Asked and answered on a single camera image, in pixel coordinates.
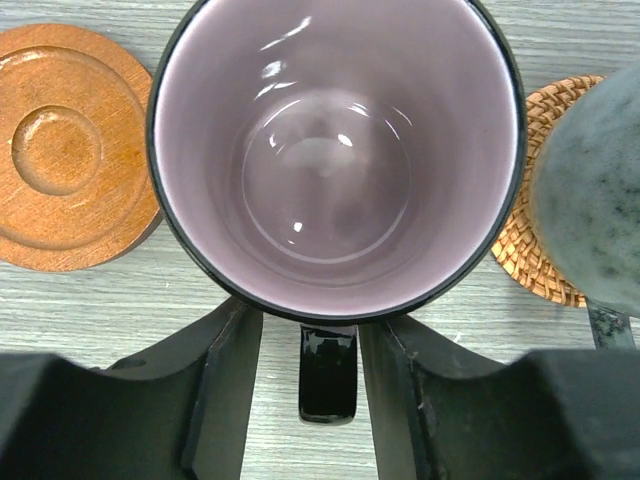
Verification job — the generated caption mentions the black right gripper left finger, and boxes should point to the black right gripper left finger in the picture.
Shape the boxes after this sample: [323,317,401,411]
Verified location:
[1,299,263,479]

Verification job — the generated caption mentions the woven rattan coaster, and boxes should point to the woven rattan coaster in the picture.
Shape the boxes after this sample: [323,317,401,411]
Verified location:
[491,75,603,308]

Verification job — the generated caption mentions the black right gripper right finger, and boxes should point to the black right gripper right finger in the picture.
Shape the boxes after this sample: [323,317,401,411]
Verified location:
[359,316,639,479]

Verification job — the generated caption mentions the purple glass cup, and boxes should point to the purple glass cup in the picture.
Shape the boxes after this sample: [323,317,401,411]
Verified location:
[147,1,526,425]

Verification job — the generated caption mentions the brown wooden coaster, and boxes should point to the brown wooden coaster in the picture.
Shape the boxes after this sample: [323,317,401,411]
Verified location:
[1,24,160,272]

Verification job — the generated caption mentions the grey ceramic mug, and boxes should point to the grey ceramic mug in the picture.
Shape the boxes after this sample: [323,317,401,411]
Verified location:
[530,64,639,349]

